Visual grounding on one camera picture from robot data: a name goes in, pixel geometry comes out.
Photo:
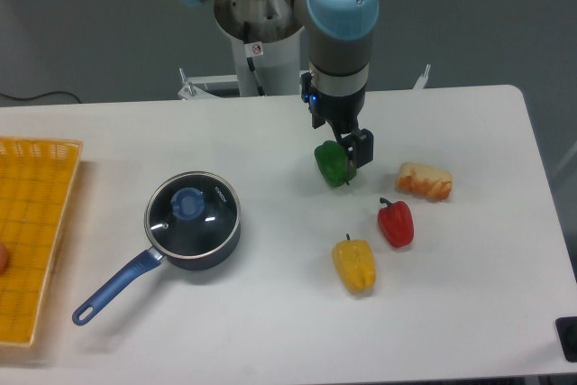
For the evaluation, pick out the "dark blue saucepan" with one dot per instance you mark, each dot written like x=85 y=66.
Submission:
x=144 y=262

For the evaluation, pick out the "white base frame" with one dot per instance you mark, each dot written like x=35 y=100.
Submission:
x=203 y=85

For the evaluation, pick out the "green bell pepper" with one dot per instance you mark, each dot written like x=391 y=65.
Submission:
x=333 y=164

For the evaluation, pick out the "yellow woven basket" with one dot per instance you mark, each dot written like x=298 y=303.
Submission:
x=37 y=177

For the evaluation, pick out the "yellow bell pepper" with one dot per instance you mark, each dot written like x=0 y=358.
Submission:
x=354 y=264

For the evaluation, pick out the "toasted bread piece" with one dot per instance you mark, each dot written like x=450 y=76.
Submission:
x=425 y=181

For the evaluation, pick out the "black table corner device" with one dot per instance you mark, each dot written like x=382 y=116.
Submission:
x=566 y=328

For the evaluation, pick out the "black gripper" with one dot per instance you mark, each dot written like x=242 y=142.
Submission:
x=341 y=113

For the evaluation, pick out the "red bell pepper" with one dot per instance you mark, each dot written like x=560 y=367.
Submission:
x=396 y=223

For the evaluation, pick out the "glass lid blue knob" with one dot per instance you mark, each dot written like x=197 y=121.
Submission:
x=194 y=216

